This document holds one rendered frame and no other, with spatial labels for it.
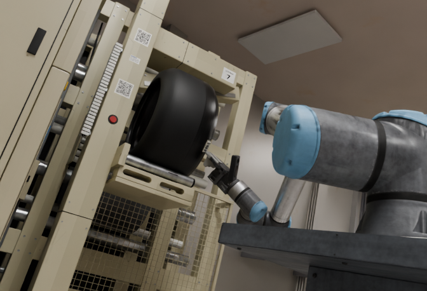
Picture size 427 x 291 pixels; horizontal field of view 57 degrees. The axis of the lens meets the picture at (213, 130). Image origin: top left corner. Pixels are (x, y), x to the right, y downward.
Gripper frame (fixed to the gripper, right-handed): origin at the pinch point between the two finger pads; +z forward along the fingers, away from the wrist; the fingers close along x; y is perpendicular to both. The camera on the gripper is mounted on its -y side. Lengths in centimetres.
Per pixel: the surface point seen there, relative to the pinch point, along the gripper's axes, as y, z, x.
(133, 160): 20.1, 14.7, -22.7
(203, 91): -18.4, 21.9, -0.1
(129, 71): -3, 51, -14
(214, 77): -20, 49, 52
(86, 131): 26, 38, -29
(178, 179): 17.2, -0.1, -6.5
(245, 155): 90, 120, 443
